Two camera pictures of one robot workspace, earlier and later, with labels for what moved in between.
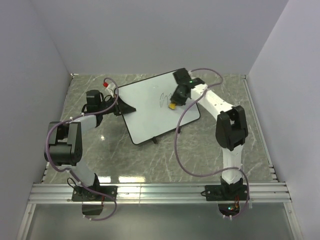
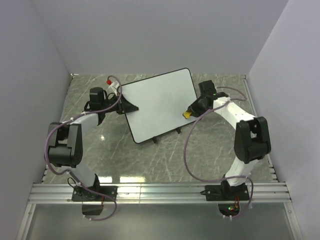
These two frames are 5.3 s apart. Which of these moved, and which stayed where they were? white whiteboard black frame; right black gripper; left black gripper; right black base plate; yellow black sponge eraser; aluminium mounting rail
Moved: right black gripper; yellow black sponge eraser
Stayed: right black base plate; left black gripper; white whiteboard black frame; aluminium mounting rail
